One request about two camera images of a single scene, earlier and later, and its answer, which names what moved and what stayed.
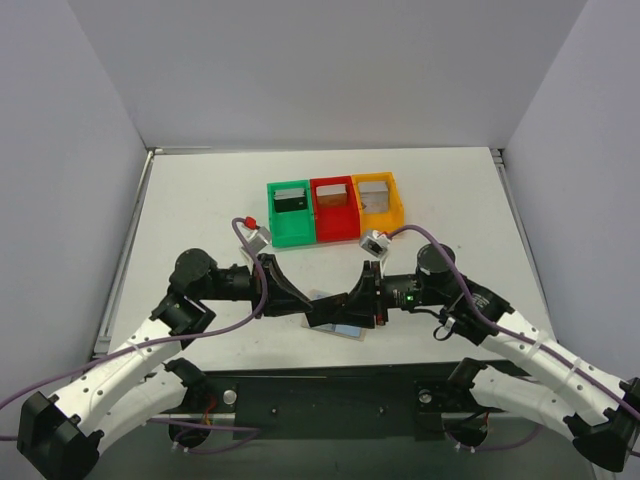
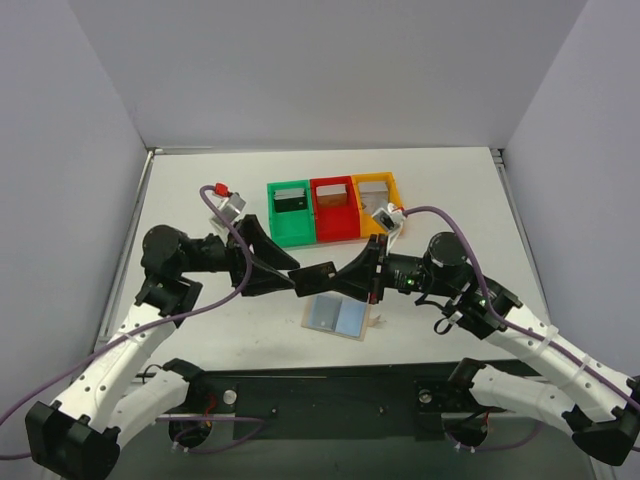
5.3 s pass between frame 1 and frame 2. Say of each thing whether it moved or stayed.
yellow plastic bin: stayed
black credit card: moved
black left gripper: moved
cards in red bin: stayed
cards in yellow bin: stayed
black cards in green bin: stayed
